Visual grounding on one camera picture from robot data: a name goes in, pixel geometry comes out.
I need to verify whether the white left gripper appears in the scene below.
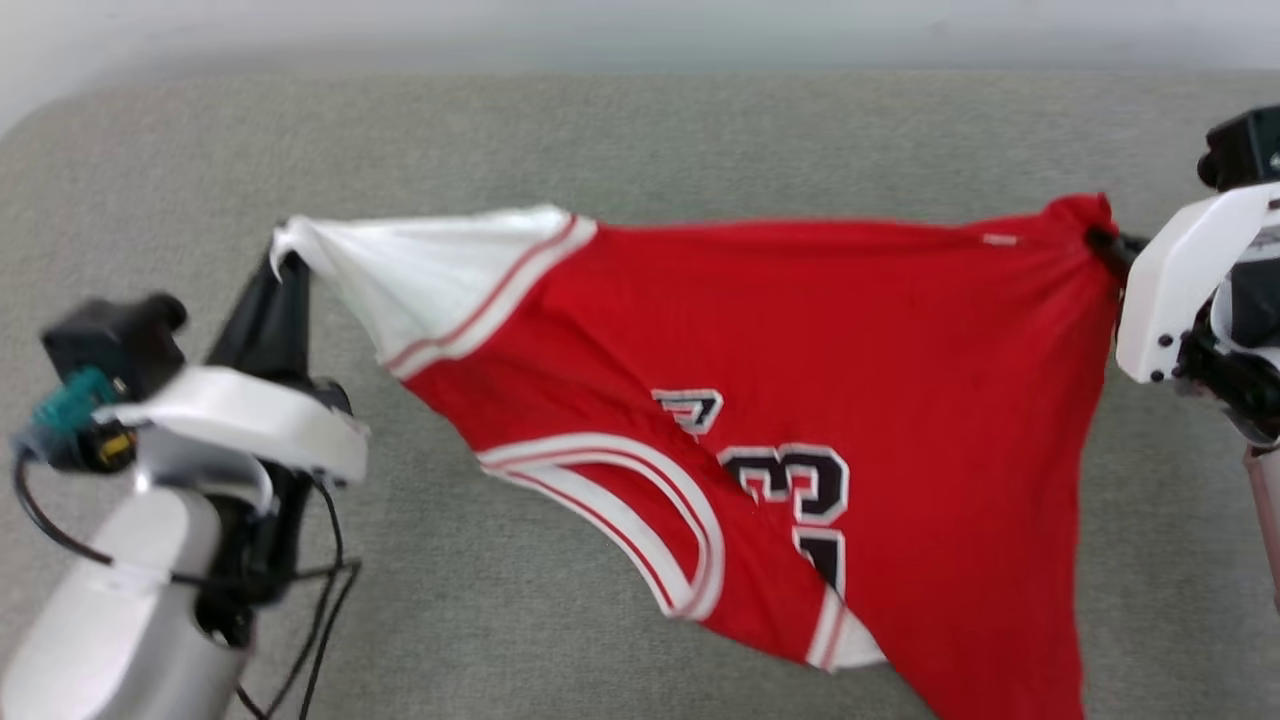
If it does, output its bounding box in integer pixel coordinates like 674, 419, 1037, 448
95, 255, 371, 489

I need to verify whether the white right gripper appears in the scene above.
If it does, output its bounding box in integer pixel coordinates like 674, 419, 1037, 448
1085, 183, 1280, 386

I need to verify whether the red and white basketball jersey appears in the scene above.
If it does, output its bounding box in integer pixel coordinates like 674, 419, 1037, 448
270, 192, 1121, 720

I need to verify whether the grey fabric sofa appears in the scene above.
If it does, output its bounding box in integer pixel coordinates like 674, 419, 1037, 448
0, 70, 1280, 720

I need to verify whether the teal left camera connector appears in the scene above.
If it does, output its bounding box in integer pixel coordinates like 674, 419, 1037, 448
30, 366, 123, 433

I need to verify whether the thin looped black cable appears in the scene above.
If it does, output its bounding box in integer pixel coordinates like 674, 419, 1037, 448
235, 480, 363, 720

